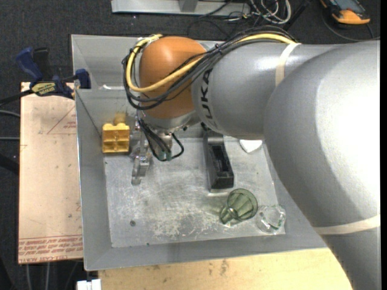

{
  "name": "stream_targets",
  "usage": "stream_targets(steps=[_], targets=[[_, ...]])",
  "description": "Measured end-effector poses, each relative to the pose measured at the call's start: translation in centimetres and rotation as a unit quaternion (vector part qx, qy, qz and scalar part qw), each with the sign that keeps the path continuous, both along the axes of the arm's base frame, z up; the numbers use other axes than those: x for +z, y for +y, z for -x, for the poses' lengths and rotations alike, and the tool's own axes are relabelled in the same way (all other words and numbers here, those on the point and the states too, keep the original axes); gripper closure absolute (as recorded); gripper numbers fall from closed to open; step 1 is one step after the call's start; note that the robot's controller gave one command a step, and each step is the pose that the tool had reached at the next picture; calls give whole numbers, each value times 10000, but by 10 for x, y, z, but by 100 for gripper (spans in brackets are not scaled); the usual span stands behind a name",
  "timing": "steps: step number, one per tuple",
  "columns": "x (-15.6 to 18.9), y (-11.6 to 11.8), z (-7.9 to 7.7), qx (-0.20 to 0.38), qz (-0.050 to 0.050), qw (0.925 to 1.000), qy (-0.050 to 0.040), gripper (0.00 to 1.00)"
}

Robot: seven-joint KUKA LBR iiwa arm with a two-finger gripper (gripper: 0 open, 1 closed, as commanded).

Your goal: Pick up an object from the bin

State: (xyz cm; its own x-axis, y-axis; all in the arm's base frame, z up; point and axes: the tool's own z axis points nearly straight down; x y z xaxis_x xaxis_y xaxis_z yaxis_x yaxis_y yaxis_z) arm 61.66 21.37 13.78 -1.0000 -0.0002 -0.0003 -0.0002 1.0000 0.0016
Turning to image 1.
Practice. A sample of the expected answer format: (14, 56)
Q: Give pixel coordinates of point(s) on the grey metal bin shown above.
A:
(169, 204)

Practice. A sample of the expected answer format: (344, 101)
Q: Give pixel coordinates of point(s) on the white flat piece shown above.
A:
(250, 145)

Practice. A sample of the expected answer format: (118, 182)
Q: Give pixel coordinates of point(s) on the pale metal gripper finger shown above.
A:
(136, 175)
(145, 168)

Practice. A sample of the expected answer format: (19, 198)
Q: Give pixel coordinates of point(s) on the yellow toy building brick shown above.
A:
(115, 139)

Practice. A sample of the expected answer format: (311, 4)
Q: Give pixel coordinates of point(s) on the green glass cup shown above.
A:
(240, 205)

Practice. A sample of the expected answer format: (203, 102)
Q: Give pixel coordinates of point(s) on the brown cardboard board red print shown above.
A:
(48, 174)

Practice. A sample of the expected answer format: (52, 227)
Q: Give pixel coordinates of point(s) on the clear glass dish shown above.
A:
(270, 218)

